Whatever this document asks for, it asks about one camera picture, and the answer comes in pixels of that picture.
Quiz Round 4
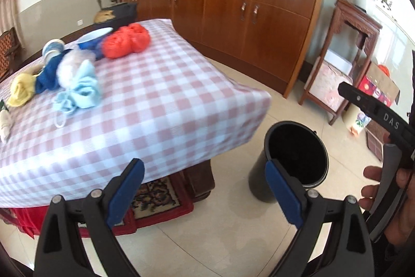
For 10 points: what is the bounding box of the white tissue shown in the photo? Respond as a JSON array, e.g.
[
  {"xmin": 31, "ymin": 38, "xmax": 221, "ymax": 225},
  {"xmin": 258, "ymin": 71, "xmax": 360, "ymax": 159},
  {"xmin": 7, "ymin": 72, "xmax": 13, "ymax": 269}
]
[{"xmin": 0, "ymin": 110, "xmax": 13, "ymax": 143}]

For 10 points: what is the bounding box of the light blue cloth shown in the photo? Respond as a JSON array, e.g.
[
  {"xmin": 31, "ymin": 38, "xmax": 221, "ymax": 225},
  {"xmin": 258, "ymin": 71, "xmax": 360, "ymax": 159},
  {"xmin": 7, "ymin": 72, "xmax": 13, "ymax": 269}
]
[{"xmin": 53, "ymin": 60, "xmax": 102, "ymax": 128}]

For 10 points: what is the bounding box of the yellow cloth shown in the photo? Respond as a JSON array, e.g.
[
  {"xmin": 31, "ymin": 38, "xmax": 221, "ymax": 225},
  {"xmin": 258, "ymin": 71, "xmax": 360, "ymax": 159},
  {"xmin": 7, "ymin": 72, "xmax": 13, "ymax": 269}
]
[{"xmin": 7, "ymin": 73, "xmax": 36, "ymax": 107}]

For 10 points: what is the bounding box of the dark blue towel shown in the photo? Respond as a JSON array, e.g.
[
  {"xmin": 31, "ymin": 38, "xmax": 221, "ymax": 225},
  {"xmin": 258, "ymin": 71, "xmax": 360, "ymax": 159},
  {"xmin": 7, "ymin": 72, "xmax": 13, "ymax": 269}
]
[{"xmin": 34, "ymin": 49, "xmax": 72, "ymax": 94}]

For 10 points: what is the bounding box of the clear plastic bag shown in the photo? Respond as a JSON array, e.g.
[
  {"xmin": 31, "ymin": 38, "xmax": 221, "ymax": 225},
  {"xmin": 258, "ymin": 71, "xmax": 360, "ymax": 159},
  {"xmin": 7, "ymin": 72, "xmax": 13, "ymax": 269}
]
[{"xmin": 56, "ymin": 50, "xmax": 96, "ymax": 89}]

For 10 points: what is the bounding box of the blue patterned paper cup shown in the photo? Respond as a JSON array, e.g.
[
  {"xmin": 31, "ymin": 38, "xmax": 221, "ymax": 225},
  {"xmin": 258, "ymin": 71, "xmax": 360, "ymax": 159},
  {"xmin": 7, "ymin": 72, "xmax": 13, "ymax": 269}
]
[{"xmin": 42, "ymin": 39, "xmax": 65, "ymax": 65}]

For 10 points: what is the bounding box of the blue ceramic bowl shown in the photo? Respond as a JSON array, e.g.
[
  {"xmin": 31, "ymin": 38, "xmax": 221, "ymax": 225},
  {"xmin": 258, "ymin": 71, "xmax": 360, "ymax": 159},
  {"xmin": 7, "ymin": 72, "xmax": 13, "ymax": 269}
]
[{"xmin": 76, "ymin": 28, "xmax": 113, "ymax": 60}]

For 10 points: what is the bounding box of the orange plastic bag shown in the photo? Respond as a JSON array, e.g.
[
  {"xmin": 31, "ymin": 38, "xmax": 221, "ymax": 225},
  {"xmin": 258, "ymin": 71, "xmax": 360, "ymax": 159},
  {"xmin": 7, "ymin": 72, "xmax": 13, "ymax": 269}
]
[{"xmin": 101, "ymin": 23, "xmax": 150, "ymax": 59}]

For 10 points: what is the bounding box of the beige cloth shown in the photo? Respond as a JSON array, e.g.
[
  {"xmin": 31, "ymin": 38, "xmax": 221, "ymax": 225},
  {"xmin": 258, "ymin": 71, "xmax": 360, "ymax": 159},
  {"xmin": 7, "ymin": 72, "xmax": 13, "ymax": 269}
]
[{"xmin": 21, "ymin": 64, "xmax": 44, "ymax": 77}]

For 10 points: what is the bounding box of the person's right hand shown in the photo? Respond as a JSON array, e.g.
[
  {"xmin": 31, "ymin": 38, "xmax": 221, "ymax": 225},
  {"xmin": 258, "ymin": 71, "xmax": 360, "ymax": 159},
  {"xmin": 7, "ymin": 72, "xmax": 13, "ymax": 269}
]
[{"xmin": 359, "ymin": 133, "xmax": 414, "ymax": 242}]

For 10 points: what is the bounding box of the cardboard box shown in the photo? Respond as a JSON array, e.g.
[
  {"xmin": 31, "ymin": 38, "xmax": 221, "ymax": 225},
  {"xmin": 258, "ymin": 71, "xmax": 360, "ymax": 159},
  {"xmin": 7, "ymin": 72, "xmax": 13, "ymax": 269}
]
[{"xmin": 358, "ymin": 62, "xmax": 400, "ymax": 107}]

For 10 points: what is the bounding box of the pink floral bag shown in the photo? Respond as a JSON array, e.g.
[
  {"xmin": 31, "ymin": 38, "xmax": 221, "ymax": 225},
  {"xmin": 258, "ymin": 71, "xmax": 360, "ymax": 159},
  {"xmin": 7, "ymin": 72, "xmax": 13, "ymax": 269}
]
[{"xmin": 309, "ymin": 60, "xmax": 353, "ymax": 111}]

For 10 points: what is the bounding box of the black plastic bucket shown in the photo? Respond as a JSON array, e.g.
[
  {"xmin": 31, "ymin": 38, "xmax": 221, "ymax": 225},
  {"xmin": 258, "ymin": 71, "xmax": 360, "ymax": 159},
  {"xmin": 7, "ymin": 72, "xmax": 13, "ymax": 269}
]
[{"xmin": 248, "ymin": 121, "xmax": 329, "ymax": 203}]

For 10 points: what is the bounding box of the white storage box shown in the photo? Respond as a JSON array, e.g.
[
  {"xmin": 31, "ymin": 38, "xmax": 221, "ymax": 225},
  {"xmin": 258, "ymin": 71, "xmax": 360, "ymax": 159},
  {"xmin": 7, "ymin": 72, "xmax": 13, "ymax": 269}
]
[{"xmin": 324, "ymin": 49, "xmax": 352, "ymax": 75}]

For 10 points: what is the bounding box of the red patterned rug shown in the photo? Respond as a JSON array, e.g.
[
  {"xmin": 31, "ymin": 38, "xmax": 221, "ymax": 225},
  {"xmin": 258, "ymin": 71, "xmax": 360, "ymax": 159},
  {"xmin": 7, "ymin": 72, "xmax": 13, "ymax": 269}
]
[{"xmin": 1, "ymin": 174, "xmax": 193, "ymax": 238}]

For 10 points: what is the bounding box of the carved wooden side stand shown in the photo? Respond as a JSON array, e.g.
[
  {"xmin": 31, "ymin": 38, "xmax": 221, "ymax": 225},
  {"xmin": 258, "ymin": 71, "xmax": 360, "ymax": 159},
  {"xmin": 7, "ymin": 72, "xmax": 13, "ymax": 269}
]
[{"xmin": 299, "ymin": 0, "xmax": 382, "ymax": 125}]

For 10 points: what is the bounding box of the pink checkered tablecloth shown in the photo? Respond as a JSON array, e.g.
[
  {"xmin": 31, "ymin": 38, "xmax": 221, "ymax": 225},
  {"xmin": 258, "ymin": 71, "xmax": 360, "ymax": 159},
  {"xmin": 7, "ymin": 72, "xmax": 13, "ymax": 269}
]
[{"xmin": 1, "ymin": 19, "xmax": 272, "ymax": 208}]

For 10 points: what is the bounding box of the wooden sideboard cabinet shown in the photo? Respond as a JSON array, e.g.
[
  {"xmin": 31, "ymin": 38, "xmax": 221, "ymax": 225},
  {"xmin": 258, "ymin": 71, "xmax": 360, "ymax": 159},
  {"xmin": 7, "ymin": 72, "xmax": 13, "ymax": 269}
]
[{"xmin": 122, "ymin": 0, "xmax": 323, "ymax": 96}]

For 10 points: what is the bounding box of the wooden bench sofa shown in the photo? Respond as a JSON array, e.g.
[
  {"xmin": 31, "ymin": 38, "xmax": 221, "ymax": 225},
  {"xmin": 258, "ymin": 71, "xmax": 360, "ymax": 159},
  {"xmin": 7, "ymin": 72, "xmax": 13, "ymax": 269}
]
[{"xmin": 0, "ymin": 28, "xmax": 23, "ymax": 82}]

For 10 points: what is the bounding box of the black cast iron teapot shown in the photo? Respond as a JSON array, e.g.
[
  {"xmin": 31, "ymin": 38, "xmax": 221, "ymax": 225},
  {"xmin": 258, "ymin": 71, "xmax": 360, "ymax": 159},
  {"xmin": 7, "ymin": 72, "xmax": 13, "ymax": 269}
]
[{"xmin": 94, "ymin": 0, "xmax": 137, "ymax": 30}]

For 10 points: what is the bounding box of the pink curtain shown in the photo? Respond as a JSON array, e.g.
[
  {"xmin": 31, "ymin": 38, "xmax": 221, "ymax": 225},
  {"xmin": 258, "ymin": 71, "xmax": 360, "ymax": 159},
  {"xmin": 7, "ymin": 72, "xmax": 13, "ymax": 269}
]
[{"xmin": 0, "ymin": 0, "xmax": 20, "ymax": 37}]

